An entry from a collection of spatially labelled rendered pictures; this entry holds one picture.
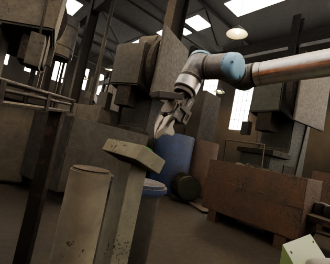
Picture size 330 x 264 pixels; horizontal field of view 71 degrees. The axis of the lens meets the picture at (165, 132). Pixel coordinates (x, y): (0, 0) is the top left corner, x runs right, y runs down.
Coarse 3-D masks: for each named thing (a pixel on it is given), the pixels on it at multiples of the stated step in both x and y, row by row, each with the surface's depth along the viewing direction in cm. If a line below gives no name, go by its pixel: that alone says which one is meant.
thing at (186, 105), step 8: (176, 88) 84; (184, 88) 83; (184, 96) 88; (168, 104) 83; (176, 104) 80; (184, 104) 85; (192, 104) 87; (168, 112) 80; (184, 112) 83; (176, 120) 85; (184, 120) 83
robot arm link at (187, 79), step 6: (180, 78) 84; (186, 78) 83; (192, 78) 83; (174, 84) 86; (180, 84) 84; (186, 84) 82; (192, 84) 83; (198, 84) 84; (192, 90) 84; (198, 90) 86; (192, 96) 88
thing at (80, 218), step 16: (80, 176) 63; (96, 176) 64; (64, 192) 66; (80, 192) 63; (96, 192) 64; (64, 208) 64; (80, 208) 62; (96, 208) 65; (64, 224) 63; (80, 224) 62; (96, 224) 65; (64, 240) 62; (80, 240) 62; (96, 240) 67; (64, 256) 61; (80, 256) 63
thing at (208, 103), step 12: (204, 96) 479; (216, 96) 508; (192, 108) 494; (204, 108) 481; (216, 108) 513; (192, 120) 488; (204, 120) 485; (216, 120) 517; (180, 132) 505; (192, 132) 482; (204, 132) 489
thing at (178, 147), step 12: (156, 144) 345; (168, 144) 328; (180, 144) 328; (192, 144) 342; (168, 156) 326; (180, 156) 327; (168, 168) 324; (180, 168) 328; (156, 180) 328; (168, 180) 323; (168, 192) 322
